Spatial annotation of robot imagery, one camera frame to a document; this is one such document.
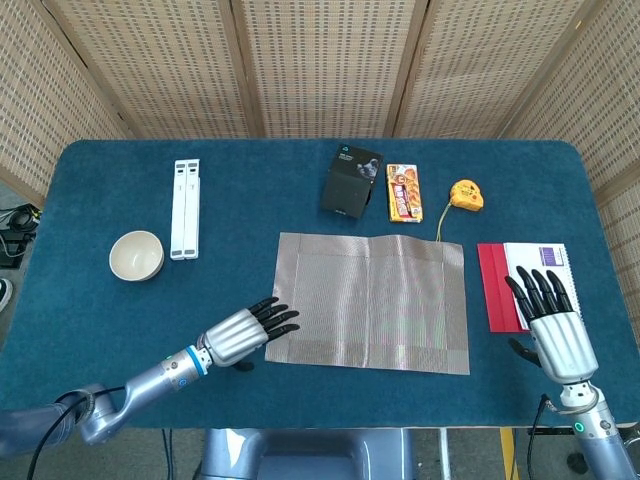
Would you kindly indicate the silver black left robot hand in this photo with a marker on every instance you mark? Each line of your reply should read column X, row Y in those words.
column 232, row 335

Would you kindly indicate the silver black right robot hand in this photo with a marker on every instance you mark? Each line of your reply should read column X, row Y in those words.
column 562, row 345

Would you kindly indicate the cream round bowl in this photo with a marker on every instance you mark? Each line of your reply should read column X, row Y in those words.
column 136, row 256

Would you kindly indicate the brown woven placemat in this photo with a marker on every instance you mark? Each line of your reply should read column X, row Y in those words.
column 370, row 305

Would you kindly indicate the blue felt table cover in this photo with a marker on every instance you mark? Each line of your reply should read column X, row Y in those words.
column 175, row 300

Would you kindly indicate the red folder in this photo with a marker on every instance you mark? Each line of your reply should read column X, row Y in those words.
column 492, row 290

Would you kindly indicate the white spiral notebook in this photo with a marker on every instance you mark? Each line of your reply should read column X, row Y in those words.
column 545, row 257

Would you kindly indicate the white folded laptop stand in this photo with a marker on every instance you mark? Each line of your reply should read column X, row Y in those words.
column 185, row 210

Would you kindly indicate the blue-grey robot torso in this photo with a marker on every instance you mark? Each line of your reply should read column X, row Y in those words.
column 310, row 455

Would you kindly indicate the yellow tape measure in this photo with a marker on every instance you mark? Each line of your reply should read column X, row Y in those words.
column 467, row 195

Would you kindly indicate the black cardboard box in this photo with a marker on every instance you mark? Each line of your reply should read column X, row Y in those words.
column 345, row 192

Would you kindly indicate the yellow snack box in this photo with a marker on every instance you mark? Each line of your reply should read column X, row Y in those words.
column 404, row 192

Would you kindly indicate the black and white shoe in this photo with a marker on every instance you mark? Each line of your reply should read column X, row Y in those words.
column 4, row 295

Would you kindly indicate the woven rattan folding screen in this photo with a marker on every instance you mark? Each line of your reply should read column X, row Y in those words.
column 325, row 65

